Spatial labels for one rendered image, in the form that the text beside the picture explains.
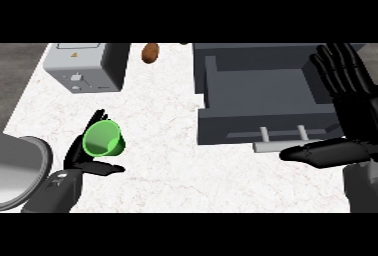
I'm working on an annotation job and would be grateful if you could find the pale grey drawer handle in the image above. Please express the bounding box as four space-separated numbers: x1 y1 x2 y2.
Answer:
253 125 327 154

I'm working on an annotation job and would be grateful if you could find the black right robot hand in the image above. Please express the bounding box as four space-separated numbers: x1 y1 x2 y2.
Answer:
278 42 378 169

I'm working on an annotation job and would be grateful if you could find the dark grey open drawer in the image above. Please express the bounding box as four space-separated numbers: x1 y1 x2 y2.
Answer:
197 55 346 146

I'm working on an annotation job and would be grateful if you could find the brown potato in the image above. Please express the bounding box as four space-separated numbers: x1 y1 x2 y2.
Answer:
141 42 162 65

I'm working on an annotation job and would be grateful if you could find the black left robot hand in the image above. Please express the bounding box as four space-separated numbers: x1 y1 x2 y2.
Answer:
63 108 128 177

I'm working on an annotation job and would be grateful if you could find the grey toaster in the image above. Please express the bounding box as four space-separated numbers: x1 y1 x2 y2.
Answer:
42 42 134 95

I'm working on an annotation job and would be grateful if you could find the dark grey cabinet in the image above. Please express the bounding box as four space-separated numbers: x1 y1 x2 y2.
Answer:
193 42 368 95

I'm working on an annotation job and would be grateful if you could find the green cup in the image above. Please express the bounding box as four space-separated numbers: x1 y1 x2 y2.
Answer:
82 119 128 158

